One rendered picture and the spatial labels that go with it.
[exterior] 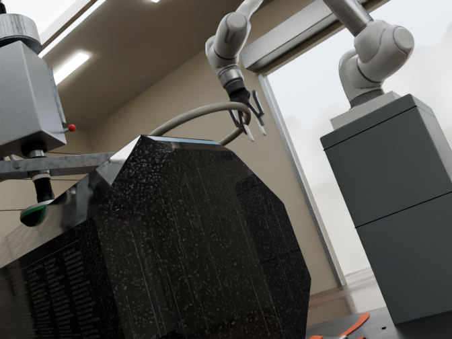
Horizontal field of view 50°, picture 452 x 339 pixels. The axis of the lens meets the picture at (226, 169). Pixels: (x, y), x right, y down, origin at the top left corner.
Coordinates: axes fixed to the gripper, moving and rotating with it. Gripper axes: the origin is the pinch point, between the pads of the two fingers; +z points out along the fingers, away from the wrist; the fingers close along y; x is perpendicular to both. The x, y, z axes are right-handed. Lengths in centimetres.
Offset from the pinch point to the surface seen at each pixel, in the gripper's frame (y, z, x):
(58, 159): 72, -22, 19
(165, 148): 16, 8, 49
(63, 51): 259, -332, -323
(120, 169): 26, 11, 59
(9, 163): 91, -29, 24
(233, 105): 1.1, -9.0, 10.2
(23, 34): 69, -80, 20
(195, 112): 12.0, -9.1, 21.4
